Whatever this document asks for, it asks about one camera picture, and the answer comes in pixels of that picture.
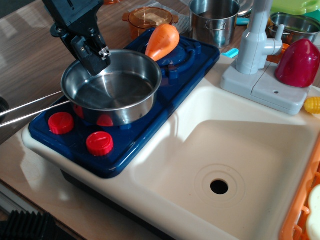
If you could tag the red left stove knob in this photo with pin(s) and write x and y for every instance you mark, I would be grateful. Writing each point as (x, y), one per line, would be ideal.
(61, 123)

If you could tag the light blue spatula tip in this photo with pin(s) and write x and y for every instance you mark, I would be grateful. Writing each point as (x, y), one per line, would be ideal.
(232, 53)

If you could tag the steel pot at right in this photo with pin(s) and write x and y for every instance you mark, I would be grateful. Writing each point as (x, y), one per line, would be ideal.
(296, 27)

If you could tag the black knob at left edge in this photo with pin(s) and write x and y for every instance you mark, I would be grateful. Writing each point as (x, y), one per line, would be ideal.
(4, 107)

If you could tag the grey toy faucet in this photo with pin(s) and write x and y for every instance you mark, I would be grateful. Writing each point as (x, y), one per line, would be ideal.
(252, 76)

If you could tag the steel pan with wire handle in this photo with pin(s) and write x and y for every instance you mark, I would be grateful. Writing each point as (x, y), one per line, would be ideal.
(121, 94)

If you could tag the orange toy carrot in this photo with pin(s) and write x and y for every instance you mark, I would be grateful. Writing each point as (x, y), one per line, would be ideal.
(164, 39)

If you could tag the green plastic lid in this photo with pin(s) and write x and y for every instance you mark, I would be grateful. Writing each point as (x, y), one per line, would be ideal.
(295, 7)

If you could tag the orange dish rack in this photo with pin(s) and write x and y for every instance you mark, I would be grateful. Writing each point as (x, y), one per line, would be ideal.
(295, 224)

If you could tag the orange transparent toy pot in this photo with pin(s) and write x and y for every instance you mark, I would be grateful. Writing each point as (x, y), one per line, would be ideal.
(144, 18)

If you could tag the red toy pepper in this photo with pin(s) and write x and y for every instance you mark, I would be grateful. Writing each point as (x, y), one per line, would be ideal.
(299, 64)

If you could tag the cream plate in rack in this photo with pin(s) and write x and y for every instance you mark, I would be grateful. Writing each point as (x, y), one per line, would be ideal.
(313, 220)

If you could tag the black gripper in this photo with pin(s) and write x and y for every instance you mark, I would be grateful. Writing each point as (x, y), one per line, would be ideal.
(79, 17)

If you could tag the light blue utensil handle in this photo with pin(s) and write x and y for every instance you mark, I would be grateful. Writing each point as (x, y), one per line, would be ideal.
(241, 21)

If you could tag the tall steel pot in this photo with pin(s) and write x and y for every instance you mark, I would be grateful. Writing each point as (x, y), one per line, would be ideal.
(213, 21)

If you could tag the red stove knob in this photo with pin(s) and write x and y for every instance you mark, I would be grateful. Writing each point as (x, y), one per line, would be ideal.
(99, 143)
(61, 123)

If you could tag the blue toy stove top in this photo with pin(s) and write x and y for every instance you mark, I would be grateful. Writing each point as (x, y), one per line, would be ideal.
(181, 71)

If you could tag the cream toy sink unit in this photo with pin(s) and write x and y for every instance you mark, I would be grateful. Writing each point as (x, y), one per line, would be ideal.
(221, 168)

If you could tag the red right stove knob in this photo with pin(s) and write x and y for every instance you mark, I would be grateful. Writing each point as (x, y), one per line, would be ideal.
(99, 143)

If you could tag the yellow toy corn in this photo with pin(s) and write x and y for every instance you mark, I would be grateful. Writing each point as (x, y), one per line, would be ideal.
(312, 105)

